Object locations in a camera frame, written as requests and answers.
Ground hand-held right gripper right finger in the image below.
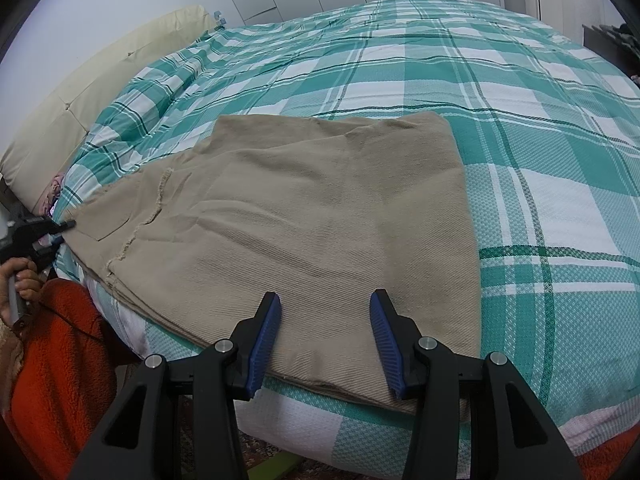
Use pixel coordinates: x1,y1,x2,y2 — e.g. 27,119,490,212
369,289,583,480

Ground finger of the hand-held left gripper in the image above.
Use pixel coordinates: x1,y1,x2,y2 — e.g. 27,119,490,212
27,218,77,236
30,237,66,267

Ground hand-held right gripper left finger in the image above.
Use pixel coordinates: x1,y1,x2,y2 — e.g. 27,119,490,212
67,291,282,480

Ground beige pants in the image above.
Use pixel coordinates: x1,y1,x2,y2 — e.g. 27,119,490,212
62,111,483,416

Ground person's left hand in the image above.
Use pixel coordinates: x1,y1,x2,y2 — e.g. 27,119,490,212
0,258,41,324

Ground pink cloth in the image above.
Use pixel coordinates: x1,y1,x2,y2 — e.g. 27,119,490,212
42,174,67,217

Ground person's orange fleece clothing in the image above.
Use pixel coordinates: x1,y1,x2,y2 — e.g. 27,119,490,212
0,277,143,480

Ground cream upholstered headboard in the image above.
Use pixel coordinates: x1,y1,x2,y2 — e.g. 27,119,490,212
0,5,221,211

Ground teal plaid bed blanket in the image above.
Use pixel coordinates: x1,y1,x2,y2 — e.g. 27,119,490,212
50,0,640,471

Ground dark wooden nightstand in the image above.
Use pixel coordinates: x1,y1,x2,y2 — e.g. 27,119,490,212
582,24,640,68

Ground pile of dark clothes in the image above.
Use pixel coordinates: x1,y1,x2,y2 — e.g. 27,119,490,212
600,22,640,52

